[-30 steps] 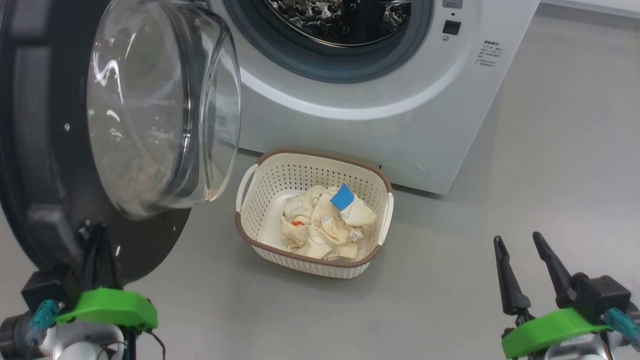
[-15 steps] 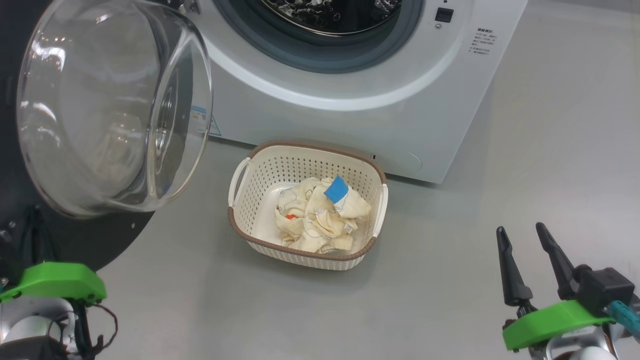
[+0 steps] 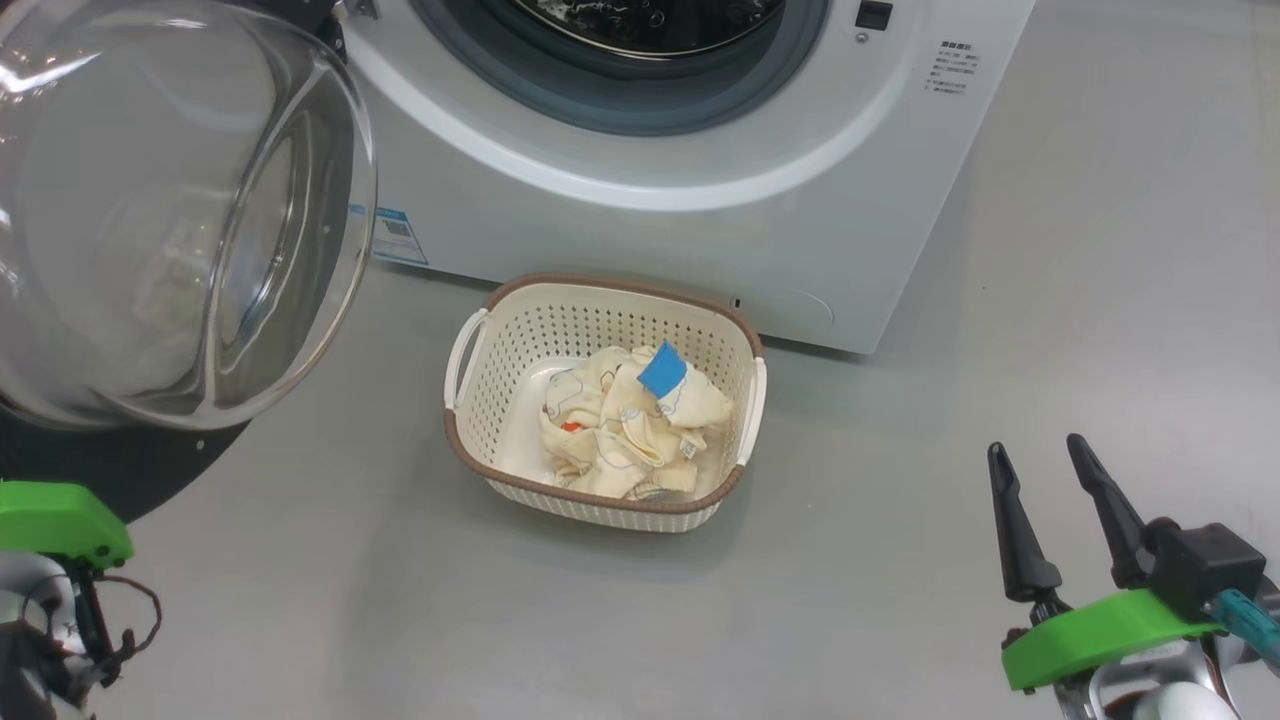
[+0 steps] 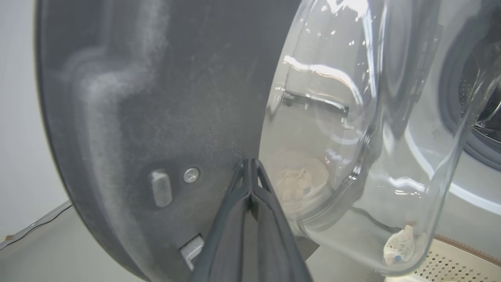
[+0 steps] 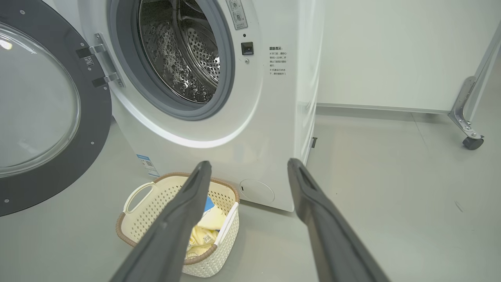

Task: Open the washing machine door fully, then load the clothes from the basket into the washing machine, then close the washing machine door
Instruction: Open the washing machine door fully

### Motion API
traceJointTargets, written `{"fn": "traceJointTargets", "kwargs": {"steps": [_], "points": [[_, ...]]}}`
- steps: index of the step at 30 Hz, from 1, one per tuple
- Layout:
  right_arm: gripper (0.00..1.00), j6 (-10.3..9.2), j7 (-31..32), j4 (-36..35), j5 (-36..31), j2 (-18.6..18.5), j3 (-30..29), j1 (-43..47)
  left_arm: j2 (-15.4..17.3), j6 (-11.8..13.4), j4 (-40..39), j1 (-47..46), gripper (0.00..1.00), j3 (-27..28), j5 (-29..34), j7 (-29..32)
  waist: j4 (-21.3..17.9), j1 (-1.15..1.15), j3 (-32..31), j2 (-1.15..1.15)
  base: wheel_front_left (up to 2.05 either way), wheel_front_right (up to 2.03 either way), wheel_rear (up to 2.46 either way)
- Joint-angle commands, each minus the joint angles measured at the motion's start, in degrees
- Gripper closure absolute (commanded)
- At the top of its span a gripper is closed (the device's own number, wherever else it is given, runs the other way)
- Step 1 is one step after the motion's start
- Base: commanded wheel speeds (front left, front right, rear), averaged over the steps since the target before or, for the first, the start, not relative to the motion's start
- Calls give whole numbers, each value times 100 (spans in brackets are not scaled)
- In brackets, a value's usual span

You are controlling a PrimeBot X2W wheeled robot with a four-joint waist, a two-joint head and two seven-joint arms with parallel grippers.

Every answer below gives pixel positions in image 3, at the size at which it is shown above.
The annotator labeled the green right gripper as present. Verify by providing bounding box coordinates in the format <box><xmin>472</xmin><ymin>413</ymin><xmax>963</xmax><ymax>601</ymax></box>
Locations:
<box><xmin>988</xmin><ymin>433</ymin><xmax>1229</xmax><ymax>693</ymax></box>

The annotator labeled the cream printed garment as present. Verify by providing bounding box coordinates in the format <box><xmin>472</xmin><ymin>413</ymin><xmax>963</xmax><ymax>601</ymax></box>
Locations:
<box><xmin>538</xmin><ymin>347</ymin><xmax>701</xmax><ymax>501</ymax></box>

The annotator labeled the cream perforated laundry basket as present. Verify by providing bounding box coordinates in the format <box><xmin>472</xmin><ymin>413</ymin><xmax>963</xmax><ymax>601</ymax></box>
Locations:
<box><xmin>443</xmin><ymin>274</ymin><xmax>768</xmax><ymax>533</ymax></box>

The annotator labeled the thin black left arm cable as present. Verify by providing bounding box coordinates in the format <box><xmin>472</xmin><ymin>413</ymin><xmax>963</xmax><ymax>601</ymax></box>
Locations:
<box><xmin>70</xmin><ymin>565</ymin><xmax>163</xmax><ymax>691</ymax></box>

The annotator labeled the teal camera cable connector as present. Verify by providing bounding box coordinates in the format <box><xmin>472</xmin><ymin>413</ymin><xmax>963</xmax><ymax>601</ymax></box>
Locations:
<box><xmin>1212</xmin><ymin>588</ymin><xmax>1280</xmax><ymax>671</ymax></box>

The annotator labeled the round glass washing machine door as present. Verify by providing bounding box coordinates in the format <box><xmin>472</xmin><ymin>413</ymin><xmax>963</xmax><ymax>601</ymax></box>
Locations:
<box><xmin>0</xmin><ymin>0</ymin><xmax>378</xmax><ymax>526</ymax></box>

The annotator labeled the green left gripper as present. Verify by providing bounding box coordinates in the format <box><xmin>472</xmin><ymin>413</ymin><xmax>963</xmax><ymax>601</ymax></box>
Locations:
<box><xmin>0</xmin><ymin>480</ymin><xmax>135</xmax><ymax>571</ymax></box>

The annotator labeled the blue energy label sticker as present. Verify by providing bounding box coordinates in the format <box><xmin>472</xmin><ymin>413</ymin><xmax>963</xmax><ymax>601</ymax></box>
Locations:
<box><xmin>350</xmin><ymin>205</ymin><xmax>429</xmax><ymax>267</ymax></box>

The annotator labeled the white front-load washing machine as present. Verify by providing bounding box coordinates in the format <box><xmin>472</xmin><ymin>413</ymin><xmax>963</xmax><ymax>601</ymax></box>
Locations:
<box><xmin>335</xmin><ymin>0</ymin><xmax>1038</xmax><ymax>356</ymax></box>

